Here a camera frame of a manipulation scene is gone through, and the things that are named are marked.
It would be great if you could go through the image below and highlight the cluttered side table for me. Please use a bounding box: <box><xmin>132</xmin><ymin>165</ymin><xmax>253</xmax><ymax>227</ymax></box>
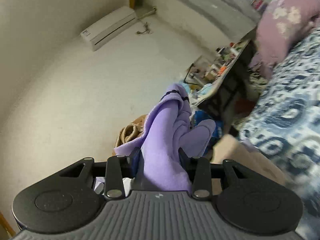
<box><xmin>182</xmin><ymin>36</ymin><xmax>256</xmax><ymax>131</ymax></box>

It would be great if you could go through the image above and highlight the purple hoodie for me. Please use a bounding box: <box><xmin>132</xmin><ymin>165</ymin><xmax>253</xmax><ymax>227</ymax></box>
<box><xmin>115</xmin><ymin>83</ymin><xmax>215</xmax><ymax>191</ymax></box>

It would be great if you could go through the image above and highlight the white wall air conditioner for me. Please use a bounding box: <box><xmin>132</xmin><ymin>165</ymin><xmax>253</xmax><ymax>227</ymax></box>
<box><xmin>80</xmin><ymin>6</ymin><xmax>138</xmax><ymax>51</ymax></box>

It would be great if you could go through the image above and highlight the blue white patterned bedspread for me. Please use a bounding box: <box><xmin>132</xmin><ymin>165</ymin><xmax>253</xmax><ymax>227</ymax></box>
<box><xmin>238</xmin><ymin>27</ymin><xmax>319</xmax><ymax>239</ymax></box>

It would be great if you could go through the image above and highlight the pink floral pillow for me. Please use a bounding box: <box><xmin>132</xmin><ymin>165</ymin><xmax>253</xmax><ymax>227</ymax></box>
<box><xmin>251</xmin><ymin>0</ymin><xmax>319</xmax><ymax>80</ymax></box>

